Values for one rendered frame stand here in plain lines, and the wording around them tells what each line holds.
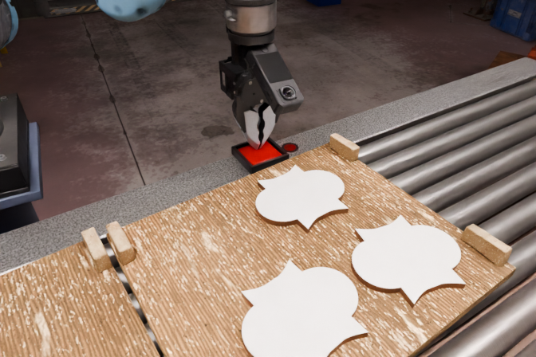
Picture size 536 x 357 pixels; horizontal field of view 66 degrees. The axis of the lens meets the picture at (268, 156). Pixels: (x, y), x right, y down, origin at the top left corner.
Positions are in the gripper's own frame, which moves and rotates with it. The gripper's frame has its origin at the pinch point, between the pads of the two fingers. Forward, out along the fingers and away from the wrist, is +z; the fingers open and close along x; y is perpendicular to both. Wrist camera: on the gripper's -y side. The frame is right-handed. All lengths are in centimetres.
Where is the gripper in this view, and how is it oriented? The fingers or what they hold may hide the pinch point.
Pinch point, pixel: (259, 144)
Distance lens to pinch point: 73.4
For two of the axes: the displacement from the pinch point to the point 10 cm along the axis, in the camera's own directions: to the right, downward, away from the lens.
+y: -5.2, -5.0, 6.9
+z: 0.0, 8.1, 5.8
